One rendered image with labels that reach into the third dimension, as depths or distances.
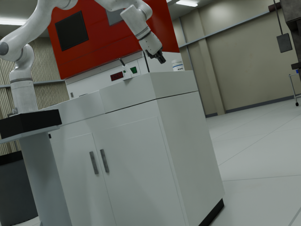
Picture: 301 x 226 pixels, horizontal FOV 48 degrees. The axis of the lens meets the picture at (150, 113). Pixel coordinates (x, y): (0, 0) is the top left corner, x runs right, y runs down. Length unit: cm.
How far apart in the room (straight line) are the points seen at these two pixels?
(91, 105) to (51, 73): 982
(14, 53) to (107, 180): 89
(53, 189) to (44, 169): 12
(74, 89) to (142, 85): 121
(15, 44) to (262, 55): 1094
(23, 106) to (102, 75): 97
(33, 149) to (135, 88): 64
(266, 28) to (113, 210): 1080
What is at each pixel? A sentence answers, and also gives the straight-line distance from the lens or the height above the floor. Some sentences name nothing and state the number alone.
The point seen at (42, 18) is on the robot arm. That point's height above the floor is 139.
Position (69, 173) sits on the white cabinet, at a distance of 225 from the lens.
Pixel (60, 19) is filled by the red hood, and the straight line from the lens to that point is 297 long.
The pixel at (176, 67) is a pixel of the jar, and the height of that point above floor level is 100.
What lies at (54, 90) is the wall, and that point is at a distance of 1170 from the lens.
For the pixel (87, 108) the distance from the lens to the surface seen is 205.
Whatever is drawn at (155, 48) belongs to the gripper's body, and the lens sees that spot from 176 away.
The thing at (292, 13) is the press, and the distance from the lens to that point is 667.
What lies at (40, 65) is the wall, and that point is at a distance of 1167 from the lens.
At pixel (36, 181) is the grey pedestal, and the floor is 55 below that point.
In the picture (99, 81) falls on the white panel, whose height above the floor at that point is 111.
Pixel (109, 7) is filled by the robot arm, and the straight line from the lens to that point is 179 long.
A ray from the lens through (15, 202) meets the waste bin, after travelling 381.
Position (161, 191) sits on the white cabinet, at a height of 33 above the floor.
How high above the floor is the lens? 75
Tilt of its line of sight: level
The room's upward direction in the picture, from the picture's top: 15 degrees counter-clockwise
